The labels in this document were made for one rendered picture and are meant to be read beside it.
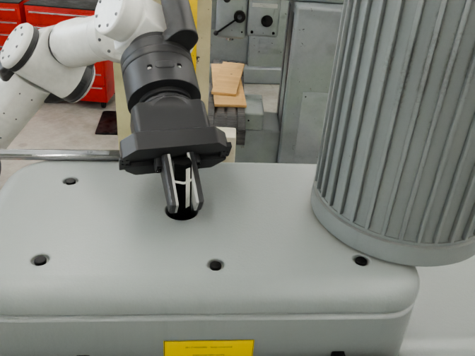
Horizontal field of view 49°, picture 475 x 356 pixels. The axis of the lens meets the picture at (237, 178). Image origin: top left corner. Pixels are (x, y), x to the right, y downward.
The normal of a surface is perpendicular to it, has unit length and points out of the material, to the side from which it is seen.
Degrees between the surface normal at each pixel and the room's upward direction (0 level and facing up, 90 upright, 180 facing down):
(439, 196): 90
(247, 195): 0
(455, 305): 0
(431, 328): 0
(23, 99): 100
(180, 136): 30
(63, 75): 90
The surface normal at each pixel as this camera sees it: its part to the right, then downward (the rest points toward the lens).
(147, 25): 0.18, 0.55
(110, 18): -0.67, -0.18
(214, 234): 0.06, -0.85
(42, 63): 0.51, 0.47
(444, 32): -0.36, 0.46
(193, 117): 0.21, -0.48
